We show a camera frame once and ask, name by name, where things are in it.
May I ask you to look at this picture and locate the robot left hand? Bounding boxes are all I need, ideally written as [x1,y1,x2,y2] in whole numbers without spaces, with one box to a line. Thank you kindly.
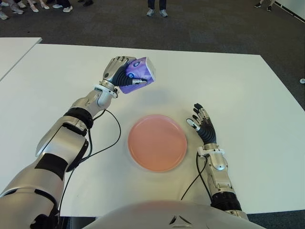
[99,56,148,89]

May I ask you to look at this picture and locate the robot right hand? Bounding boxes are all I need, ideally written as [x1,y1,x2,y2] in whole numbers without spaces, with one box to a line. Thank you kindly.
[186,103,218,145]

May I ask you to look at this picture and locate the purple tissue paper pack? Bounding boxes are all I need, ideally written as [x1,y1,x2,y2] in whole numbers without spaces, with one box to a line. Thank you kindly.
[118,56,158,94]

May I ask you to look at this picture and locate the pink round plate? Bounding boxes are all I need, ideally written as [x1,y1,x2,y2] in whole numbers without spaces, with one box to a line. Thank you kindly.
[127,114,188,173]

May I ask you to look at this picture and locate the person in dark trousers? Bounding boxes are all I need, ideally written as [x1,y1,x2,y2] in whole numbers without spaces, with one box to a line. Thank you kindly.
[52,0,73,13]

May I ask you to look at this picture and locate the silver robot torso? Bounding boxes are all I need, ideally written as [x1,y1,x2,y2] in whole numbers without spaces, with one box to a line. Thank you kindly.
[82,200,253,229]

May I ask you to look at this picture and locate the person in white sandals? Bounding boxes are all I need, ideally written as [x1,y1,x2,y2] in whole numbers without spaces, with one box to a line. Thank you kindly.
[26,0,50,13]

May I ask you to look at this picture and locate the white side table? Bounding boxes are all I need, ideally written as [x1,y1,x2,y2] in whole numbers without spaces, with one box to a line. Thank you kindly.
[0,37,42,82]

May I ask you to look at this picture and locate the person in light trousers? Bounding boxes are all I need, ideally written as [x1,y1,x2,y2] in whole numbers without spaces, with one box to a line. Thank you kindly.
[10,0,26,14]

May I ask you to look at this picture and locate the person in black shoes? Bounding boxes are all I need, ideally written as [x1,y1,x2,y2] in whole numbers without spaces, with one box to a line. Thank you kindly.
[254,0,273,12]

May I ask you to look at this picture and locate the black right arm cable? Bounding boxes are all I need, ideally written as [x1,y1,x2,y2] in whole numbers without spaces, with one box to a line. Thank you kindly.
[180,152,214,206]

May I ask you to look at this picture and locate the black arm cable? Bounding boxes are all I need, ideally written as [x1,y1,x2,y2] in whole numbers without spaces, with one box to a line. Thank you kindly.
[57,108,121,215]
[180,152,214,206]

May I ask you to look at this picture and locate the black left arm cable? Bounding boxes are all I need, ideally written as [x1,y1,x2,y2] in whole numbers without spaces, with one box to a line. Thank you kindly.
[57,108,121,215]

